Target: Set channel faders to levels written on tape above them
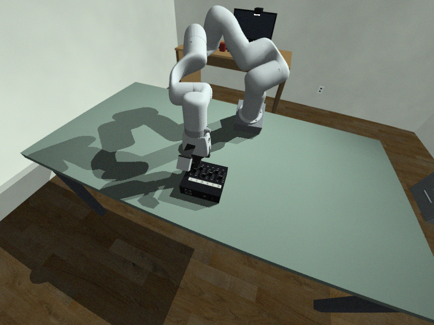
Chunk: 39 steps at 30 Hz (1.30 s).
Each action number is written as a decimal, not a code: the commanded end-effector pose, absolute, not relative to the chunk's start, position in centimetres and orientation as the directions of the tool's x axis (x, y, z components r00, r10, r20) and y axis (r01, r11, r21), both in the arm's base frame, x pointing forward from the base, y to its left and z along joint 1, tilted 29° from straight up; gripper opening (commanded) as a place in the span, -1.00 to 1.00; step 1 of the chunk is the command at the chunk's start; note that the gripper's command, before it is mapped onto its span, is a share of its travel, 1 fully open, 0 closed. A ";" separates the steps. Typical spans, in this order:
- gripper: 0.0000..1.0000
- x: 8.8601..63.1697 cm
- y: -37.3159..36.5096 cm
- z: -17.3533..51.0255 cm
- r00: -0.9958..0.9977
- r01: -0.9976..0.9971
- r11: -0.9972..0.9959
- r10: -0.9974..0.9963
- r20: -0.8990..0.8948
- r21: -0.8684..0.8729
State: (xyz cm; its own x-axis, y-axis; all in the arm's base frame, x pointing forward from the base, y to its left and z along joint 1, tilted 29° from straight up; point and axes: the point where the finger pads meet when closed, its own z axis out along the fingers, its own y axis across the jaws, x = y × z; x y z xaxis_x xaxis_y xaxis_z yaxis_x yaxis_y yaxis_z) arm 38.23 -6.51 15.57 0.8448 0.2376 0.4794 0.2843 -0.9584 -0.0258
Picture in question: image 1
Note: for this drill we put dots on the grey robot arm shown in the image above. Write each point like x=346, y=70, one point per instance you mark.
x=267, y=69

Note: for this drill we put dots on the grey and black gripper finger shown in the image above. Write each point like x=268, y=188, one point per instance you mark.
x=194, y=159
x=198, y=160

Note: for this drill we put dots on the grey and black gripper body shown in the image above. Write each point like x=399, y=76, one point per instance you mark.
x=201, y=144

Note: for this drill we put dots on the black lighting desk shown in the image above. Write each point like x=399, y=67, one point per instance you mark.
x=205, y=181

